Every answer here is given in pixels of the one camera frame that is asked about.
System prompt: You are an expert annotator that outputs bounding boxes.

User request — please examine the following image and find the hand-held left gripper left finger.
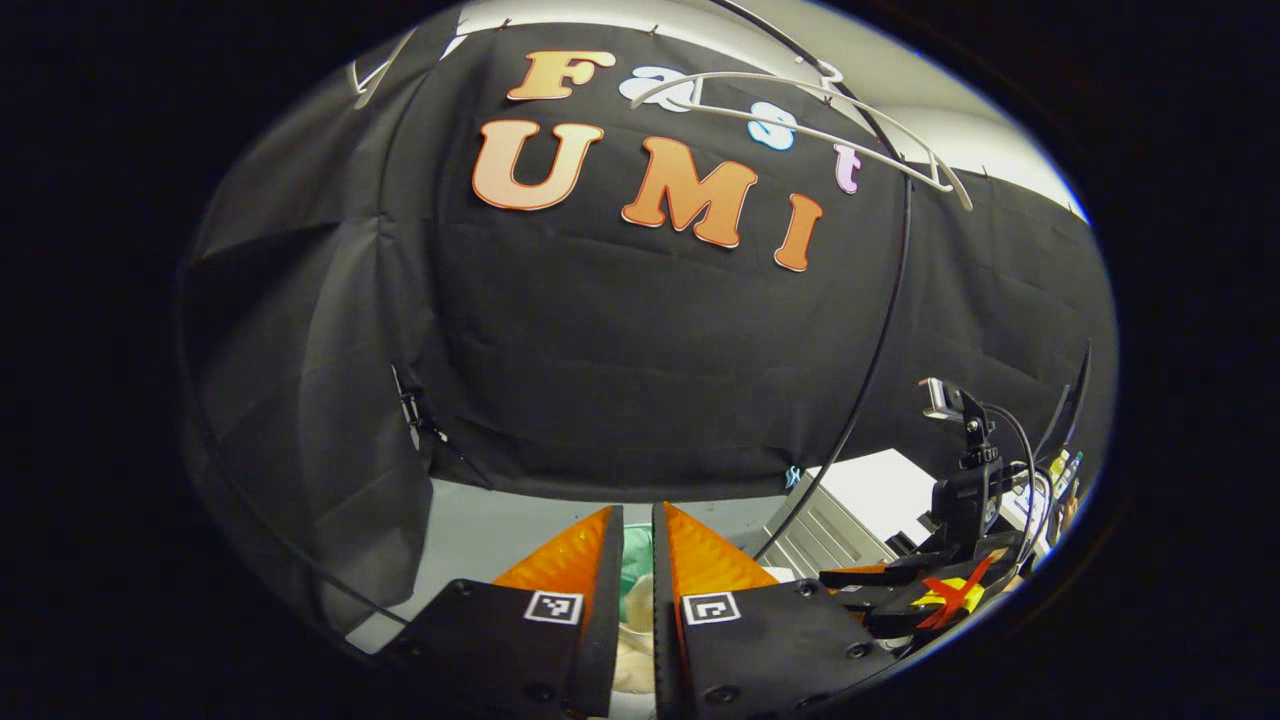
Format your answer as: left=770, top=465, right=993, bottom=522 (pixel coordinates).
left=385, top=505, right=626, bottom=719

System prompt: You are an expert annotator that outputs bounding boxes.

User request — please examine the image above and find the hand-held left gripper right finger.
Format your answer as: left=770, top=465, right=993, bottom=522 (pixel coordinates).
left=652, top=502, right=901, bottom=720

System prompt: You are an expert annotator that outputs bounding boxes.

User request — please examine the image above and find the cream shirt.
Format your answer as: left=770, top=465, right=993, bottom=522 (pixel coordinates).
left=610, top=572, right=659, bottom=720

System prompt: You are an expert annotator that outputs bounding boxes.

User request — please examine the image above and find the green laundry hamper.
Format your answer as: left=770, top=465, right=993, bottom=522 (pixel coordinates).
left=620, top=527, right=656, bottom=626

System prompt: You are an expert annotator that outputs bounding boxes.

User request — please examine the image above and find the white clothes hanger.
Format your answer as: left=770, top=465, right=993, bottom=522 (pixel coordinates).
left=348, top=28, right=419, bottom=109
left=630, top=60, right=974, bottom=213

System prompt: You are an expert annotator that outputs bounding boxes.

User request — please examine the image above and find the white box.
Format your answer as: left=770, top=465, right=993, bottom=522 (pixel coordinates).
left=765, top=448, right=941, bottom=581

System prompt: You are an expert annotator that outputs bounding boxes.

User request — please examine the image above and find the black computer monitor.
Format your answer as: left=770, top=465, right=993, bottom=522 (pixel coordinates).
left=1035, top=345, right=1093, bottom=461

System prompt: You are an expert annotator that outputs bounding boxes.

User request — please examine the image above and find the black clamp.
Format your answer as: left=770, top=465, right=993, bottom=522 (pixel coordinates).
left=390, top=362, right=449, bottom=451

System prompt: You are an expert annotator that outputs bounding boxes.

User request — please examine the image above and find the black backdrop cloth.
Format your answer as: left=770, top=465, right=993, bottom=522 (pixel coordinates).
left=180, top=10, right=1116, bottom=636

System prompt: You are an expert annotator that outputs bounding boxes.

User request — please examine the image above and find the black clothes rail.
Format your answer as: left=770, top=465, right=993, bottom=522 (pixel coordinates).
left=175, top=0, right=917, bottom=629

